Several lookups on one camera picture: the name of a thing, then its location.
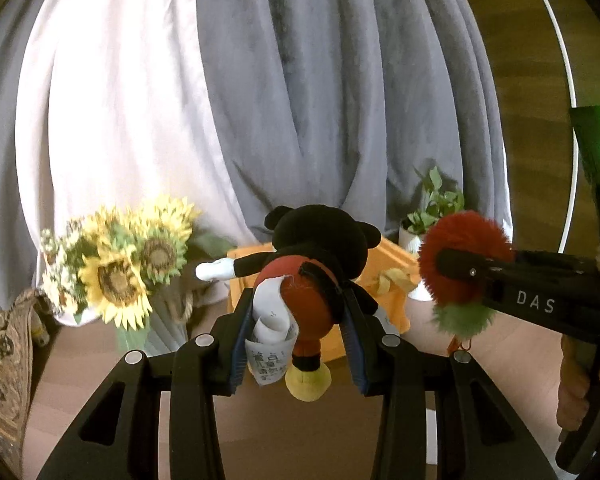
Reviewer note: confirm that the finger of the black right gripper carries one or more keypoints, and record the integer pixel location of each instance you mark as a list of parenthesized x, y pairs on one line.
[(457, 264)]

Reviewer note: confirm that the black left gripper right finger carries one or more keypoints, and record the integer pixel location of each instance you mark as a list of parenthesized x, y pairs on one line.
[(442, 416)]

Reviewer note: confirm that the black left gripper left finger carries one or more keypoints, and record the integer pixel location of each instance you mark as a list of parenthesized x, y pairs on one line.
[(115, 435)]

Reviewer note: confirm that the red green fuzzy plush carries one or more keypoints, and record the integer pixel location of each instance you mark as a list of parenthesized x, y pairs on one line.
[(458, 304)]

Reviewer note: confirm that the black red mouse plush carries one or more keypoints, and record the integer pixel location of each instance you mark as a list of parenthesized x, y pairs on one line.
[(305, 285)]

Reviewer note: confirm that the right hand on handle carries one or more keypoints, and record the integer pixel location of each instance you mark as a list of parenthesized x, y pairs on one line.
[(573, 387)]

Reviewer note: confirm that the green potted plant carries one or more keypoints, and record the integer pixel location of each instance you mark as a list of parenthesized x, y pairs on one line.
[(439, 203)]

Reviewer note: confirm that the orange plastic storage box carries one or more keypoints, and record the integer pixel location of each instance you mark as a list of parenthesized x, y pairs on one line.
[(390, 274)]

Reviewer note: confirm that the grey ribbed vase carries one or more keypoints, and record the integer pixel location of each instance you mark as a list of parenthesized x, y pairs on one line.
[(164, 331)]

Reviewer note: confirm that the patterned brown cushion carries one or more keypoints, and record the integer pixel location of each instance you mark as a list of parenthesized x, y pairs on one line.
[(20, 330)]

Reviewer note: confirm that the sunflower bouquet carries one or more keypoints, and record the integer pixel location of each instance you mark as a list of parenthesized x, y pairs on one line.
[(108, 263)]

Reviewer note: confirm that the grey curtain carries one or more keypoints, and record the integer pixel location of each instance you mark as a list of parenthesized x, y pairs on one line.
[(336, 102)]

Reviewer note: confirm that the white sheer curtain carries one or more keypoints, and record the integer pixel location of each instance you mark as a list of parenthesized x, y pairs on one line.
[(113, 109)]

